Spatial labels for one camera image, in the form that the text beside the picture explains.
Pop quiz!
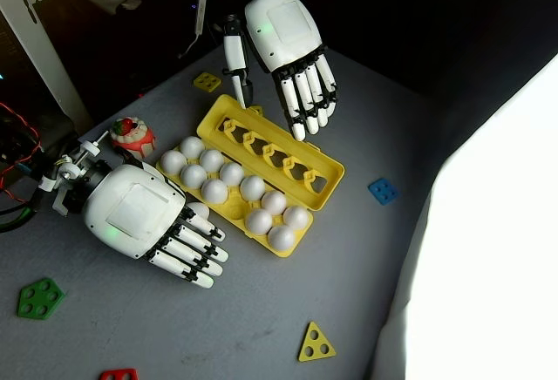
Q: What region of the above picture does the grey table cloth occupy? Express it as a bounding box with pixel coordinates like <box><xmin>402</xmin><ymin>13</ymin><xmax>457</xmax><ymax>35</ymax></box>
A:
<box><xmin>0</xmin><ymin>42</ymin><xmax>446</xmax><ymax>380</ymax></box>

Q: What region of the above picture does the yellow triangle holed block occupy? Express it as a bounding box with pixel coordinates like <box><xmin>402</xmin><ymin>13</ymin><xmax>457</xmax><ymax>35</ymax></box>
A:
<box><xmin>297</xmin><ymin>321</ymin><xmax>337</xmax><ymax>363</ymax></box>

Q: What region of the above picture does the white plastic toy egg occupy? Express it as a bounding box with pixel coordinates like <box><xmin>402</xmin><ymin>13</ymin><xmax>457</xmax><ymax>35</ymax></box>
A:
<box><xmin>282</xmin><ymin>205</ymin><xmax>310</xmax><ymax>231</ymax></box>
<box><xmin>179</xmin><ymin>135</ymin><xmax>206</xmax><ymax>159</ymax></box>
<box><xmin>267</xmin><ymin>225</ymin><xmax>296</xmax><ymax>252</ymax></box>
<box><xmin>198</xmin><ymin>148</ymin><xmax>226</xmax><ymax>173</ymax></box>
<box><xmin>239</xmin><ymin>174</ymin><xmax>267</xmax><ymax>201</ymax></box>
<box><xmin>180</xmin><ymin>164</ymin><xmax>208</xmax><ymax>190</ymax></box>
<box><xmin>201</xmin><ymin>178</ymin><xmax>229</xmax><ymax>205</ymax></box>
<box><xmin>244</xmin><ymin>208</ymin><xmax>274</xmax><ymax>236</ymax></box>
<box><xmin>159</xmin><ymin>149</ymin><xmax>187</xmax><ymax>176</ymax></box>
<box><xmin>218</xmin><ymin>161</ymin><xmax>246</xmax><ymax>187</ymax></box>
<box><xmin>260</xmin><ymin>189</ymin><xmax>288</xmax><ymax>216</ymax></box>
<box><xmin>186</xmin><ymin>201</ymin><xmax>211</xmax><ymax>221</ymax></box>

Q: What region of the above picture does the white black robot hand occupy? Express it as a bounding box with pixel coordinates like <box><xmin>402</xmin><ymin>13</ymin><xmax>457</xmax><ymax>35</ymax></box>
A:
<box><xmin>221</xmin><ymin>0</ymin><xmax>340</xmax><ymax>143</ymax></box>
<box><xmin>82</xmin><ymin>153</ymin><xmax>230</xmax><ymax>290</ymax></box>

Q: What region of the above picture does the yellow egg carton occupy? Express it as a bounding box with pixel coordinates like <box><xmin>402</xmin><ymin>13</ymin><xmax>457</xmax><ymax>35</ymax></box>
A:
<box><xmin>155</xmin><ymin>94</ymin><xmax>346</xmax><ymax>259</ymax></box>

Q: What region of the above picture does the blue square holed block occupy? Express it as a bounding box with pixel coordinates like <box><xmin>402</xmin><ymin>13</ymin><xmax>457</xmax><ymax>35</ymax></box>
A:
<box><xmin>368</xmin><ymin>178</ymin><xmax>400</xmax><ymax>206</ymax></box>

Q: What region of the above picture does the strawberry cream toy cake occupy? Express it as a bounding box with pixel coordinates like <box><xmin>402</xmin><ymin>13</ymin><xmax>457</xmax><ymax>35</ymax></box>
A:
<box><xmin>108</xmin><ymin>117</ymin><xmax>157</xmax><ymax>162</ymax></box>

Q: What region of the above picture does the red holed toy block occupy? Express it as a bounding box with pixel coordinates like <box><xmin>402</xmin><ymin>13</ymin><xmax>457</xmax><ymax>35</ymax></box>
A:
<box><xmin>99</xmin><ymin>368</ymin><xmax>140</xmax><ymax>380</ymax></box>

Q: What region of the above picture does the green pentagon holed block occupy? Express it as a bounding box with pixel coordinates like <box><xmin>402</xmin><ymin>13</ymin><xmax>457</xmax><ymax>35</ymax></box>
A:
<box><xmin>17</xmin><ymin>277</ymin><xmax>66</xmax><ymax>321</ymax></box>

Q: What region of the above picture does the white frame post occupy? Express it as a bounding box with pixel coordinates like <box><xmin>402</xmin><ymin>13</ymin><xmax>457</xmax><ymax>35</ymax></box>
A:
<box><xmin>0</xmin><ymin>0</ymin><xmax>95</xmax><ymax>137</ymax></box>

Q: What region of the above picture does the yellow holed toy block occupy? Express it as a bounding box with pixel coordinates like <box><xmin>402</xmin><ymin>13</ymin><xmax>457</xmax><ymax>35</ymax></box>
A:
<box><xmin>194</xmin><ymin>71</ymin><xmax>222</xmax><ymax>92</ymax></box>

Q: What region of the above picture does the white cable with plug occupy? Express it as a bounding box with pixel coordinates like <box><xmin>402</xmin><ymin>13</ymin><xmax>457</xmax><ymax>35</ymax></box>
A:
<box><xmin>176</xmin><ymin>0</ymin><xmax>211</xmax><ymax>57</ymax></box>

